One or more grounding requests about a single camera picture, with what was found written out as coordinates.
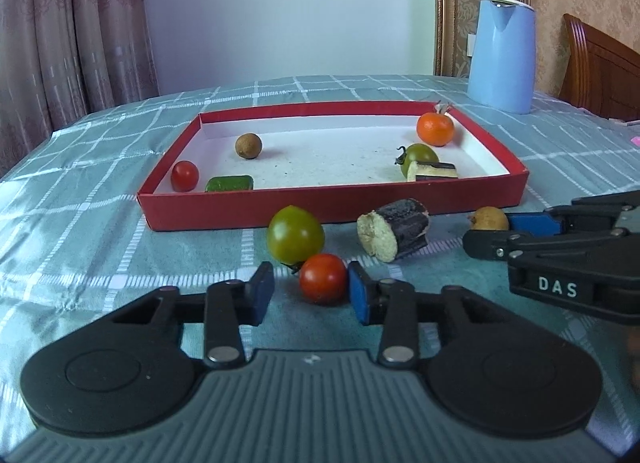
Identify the teal checked tablecloth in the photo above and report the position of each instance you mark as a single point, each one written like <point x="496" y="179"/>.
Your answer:
<point x="100" y="243"/>

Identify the eggplant chunk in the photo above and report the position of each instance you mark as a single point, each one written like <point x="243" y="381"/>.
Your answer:
<point x="405" y="225"/>

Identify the wooden chair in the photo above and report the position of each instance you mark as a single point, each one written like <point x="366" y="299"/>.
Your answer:
<point x="600" y="73"/>

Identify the orange tomato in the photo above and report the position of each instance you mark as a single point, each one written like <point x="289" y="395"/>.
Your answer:
<point x="435" y="129"/>

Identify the brown longan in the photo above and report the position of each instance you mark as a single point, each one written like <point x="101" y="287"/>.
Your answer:
<point x="489" y="219"/>
<point x="248" y="146"/>

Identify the patterned pink curtain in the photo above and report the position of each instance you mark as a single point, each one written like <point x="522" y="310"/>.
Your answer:
<point x="75" y="43"/>

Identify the red cherry tomato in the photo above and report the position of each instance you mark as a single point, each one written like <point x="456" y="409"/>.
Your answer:
<point x="322" y="278"/>
<point x="184" y="175"/>

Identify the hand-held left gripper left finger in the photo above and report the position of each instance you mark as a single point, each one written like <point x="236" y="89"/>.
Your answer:
<point x="262" y="293"/>

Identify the white wall socket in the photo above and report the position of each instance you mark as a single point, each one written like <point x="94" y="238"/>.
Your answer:
<point x="470" y="45"/>

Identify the eggplant slice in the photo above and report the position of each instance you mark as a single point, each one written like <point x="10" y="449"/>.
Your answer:
<point x="430" y="172"/>

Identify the light blue kettle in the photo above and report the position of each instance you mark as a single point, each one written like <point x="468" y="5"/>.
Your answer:
<point x="500" y="73"/>

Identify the green tomato with stem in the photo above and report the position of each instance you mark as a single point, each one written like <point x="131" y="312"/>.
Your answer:
<point x="417" y="155"/>

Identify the gold wall frame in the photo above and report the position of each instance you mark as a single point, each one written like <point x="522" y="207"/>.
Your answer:
<point x="445" y="18"/>

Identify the shallow red cardboard box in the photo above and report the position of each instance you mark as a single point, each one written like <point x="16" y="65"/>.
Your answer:
<point x="225" y="210"/>

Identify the green cucumber piece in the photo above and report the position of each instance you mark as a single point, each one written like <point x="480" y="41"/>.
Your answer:
<point x="227" y="184"/>

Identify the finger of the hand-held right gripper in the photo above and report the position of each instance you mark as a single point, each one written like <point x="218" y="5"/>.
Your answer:
<point x="532" y="224"/>
<point x="485" y="245"/>

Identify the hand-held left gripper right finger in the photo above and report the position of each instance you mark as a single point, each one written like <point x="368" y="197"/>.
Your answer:
<point x="359" y="293"/>

